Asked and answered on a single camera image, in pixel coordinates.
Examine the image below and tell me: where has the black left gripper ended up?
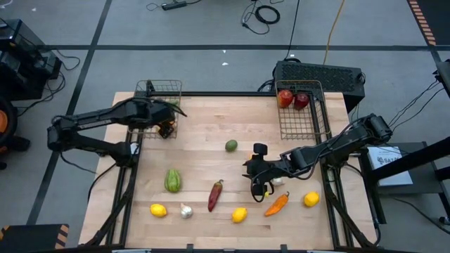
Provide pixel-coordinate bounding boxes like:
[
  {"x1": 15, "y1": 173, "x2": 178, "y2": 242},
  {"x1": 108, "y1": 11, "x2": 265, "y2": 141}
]
[{"x1": 140, "y1": 99, "x2": 176, "y2": 139}]

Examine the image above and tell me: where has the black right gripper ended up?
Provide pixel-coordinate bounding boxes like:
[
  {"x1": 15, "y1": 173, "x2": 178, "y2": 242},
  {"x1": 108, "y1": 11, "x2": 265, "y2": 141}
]
[{"x1": 243, "y1": 142, "x2": 288, "y2": 198}]

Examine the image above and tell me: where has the long orange pepper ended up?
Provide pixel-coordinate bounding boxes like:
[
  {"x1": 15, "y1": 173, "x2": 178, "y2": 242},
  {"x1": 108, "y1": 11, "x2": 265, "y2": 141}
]
[{"x1": 264, "y1": 191, "x2": 290, "y2": 218}]

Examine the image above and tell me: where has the green chayote squash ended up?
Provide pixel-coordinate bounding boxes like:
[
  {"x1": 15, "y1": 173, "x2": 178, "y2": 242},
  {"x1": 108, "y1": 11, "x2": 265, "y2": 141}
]
[{"x1": 164, "y1": 168, "x2": 182, "y2": 194}]

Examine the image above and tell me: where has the yellow lemon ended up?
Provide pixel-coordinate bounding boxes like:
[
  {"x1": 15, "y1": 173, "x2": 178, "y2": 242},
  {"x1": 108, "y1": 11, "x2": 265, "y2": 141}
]
[
  {"x1": 231, "y1": 207, "x2": 248, "y2": 224},
  {"x1": 150, "y1": 203, "x2": 168, "y2": 219},
  {"x1": 303, "y1": 191, "x2": 321, "y2": 208}
]

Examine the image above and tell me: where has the long red pepper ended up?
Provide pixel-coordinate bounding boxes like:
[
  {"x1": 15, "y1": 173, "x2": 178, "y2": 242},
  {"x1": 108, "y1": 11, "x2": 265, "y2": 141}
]
[{"x1": 207, "y1": 179, "x2": 224, "y2": 213}]

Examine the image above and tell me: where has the dark red apple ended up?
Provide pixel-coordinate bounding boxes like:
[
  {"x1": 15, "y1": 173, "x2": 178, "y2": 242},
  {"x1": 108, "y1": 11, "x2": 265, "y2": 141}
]
[{"x1": 293, "y1": 93, "x2": 310, "y2": 111}]

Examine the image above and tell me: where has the black perforated equipment case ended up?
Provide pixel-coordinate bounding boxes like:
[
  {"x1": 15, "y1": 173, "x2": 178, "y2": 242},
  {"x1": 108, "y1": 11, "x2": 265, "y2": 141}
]
[{"x1": 272, "y1": 60, "x2": 366, "y2": 114}]

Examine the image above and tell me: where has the black power strip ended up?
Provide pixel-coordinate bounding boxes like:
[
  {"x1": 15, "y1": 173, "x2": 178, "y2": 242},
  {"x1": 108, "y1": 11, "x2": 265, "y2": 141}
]
[{"x1": 160, "y1": 0, "x2": 188, "y2": 11}]

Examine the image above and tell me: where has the white printed sheet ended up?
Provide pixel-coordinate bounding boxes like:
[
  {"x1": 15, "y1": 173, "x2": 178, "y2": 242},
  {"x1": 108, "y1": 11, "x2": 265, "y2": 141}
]
[{"x1": 366, "y1": 145, "x2": 415, "y2": 187}]

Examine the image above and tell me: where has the black equipment stack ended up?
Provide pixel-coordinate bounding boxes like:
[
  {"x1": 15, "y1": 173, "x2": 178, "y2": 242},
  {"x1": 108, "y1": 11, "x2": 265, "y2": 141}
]
[{"x1": 0, "y1": 18, "x2": 63, "y2": 102}]

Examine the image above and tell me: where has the black orange round machine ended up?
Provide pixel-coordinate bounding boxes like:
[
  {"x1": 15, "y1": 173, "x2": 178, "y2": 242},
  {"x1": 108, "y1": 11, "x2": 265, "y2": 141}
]
[{"x1": 0, "y1": 95, "x2": 32, "y2": 171}]

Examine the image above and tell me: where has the black side stand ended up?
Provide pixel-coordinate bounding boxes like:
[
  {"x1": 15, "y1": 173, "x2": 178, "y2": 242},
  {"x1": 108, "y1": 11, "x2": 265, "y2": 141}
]
[{"x1": 357, "y1": 135, "x2": 450, "y2": 226}]

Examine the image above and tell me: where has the black hazard-striped platform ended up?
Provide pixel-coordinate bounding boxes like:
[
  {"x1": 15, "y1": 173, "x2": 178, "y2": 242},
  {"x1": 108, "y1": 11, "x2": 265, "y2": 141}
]
[
  {"x1": 0, "y1": 223, "x2": 70, "y2": 253},
  {"x1": 406, "y1": 0, "x2": 450, "y2": 47}
]

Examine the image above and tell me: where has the black device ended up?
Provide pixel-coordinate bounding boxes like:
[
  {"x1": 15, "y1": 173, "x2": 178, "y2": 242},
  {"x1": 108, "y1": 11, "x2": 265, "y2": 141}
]
[{"x1": 432, "y1": 58, "x2": 450, "y2": 99}]

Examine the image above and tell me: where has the wire basket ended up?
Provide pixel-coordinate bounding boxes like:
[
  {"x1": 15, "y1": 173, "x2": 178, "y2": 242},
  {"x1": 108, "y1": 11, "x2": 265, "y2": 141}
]
[
  {"x1": 127, "y1": 79, "x2": 184, "y2": 141},
  {"x1": 274, "y1": 79, "x2": 332, "y2": 141}
]

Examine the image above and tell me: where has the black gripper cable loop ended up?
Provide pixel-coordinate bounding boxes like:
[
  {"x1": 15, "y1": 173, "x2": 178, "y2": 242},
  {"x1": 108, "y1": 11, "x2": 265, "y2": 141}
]
[{"x1": 250, "y1": 168, "x2": 269, "y2": 204}]

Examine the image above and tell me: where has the black metal table frame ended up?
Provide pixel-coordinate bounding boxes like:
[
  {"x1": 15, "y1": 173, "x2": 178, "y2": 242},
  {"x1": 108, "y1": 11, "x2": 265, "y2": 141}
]
[{"x1": 84, "y1": 90, "x2": 383, "y2": 253}]

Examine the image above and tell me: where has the coiled black floor cable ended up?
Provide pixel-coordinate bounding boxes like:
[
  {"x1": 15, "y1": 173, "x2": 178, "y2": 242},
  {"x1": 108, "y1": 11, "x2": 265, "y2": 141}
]
[{"x1": 240, "y1": 0, "x2": 282, "y2": 36}]

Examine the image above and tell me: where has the yellow floor cable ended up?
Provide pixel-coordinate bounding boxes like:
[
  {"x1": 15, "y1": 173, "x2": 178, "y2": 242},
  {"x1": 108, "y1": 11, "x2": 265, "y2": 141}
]
[{"x1": 322, "y1": 0, "x2": 347, "y2": 66}]

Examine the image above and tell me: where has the black cable pair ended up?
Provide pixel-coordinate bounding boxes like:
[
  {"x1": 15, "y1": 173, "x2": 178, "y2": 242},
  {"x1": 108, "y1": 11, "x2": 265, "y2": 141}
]
[{"x1": 386, "y1": 79, "x2": 446, "y2": 134}]

